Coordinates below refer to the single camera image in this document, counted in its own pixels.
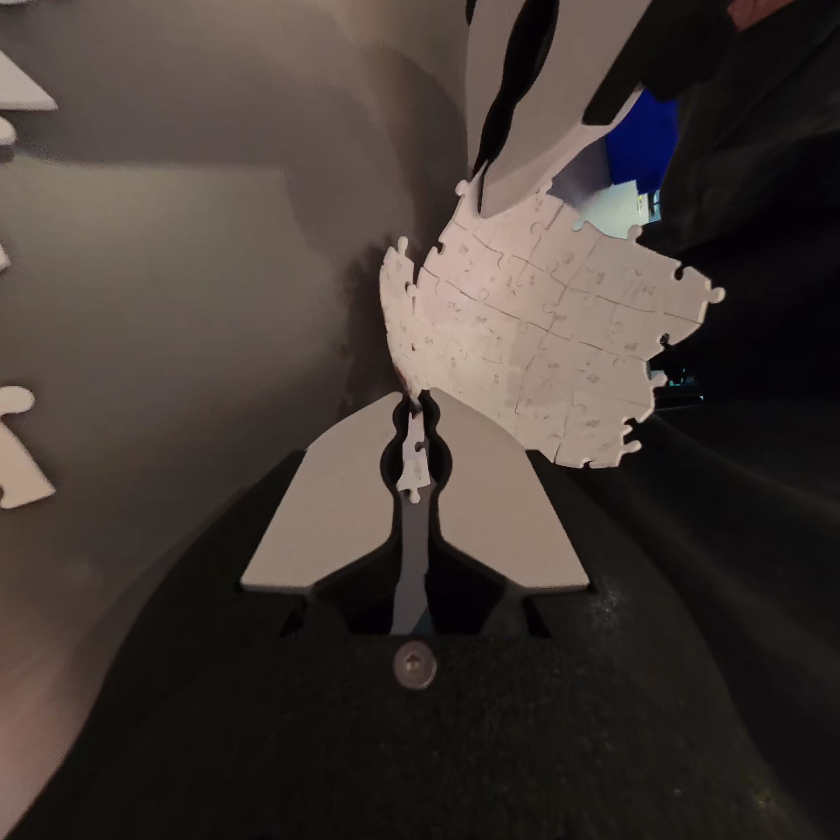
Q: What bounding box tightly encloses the partly built colourful puzzle ball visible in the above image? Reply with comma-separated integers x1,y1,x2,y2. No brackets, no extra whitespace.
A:
379,177,727,505

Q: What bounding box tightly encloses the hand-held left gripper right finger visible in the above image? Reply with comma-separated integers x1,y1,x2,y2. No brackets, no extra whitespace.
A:
420,388,592,589

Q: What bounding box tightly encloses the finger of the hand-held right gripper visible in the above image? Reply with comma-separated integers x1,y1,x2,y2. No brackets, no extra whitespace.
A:
465,0,559,188
481,0,651,219

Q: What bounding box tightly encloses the group of white puzzle pieces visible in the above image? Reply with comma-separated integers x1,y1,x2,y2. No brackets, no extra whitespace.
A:
0,0,59,509

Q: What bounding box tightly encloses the blue plastic bin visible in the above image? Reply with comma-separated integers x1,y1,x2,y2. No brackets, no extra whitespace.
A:
604,91,680,198

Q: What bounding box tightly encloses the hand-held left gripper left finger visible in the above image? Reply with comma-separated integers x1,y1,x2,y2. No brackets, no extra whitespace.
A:
240,392,403,592

